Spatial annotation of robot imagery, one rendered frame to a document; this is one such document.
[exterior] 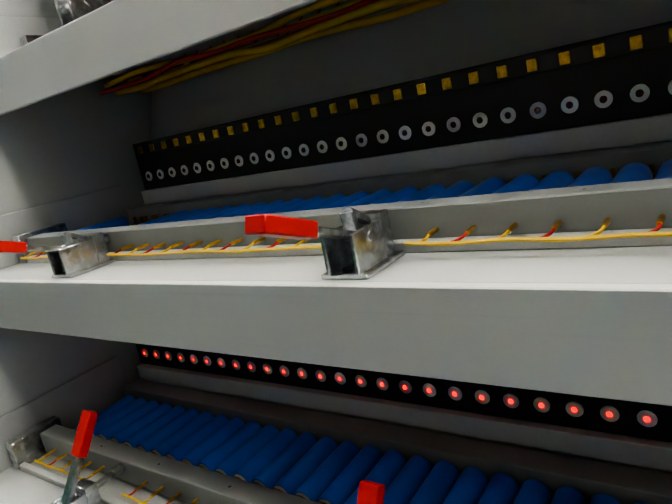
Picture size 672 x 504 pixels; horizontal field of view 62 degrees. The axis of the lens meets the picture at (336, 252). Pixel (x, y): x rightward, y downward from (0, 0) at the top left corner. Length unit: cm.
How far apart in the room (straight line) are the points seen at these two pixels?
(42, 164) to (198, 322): 35
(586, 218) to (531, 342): 7
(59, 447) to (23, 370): 9
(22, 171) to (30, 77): 12
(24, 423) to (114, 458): 15
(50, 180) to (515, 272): 52
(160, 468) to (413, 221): 30
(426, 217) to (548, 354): 10
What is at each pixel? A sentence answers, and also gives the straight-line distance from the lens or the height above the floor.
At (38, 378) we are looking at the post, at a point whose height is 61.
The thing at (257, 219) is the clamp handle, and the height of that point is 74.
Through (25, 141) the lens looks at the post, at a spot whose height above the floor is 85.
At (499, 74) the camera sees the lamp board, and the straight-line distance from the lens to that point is 42.
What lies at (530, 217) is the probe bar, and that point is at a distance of 28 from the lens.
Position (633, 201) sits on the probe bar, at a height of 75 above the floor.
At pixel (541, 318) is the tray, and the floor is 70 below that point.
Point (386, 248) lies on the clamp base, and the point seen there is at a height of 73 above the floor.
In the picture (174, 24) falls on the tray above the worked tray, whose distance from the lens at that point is 41.
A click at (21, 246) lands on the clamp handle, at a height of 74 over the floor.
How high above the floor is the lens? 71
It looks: 3 degrees up
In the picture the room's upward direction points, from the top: straight up
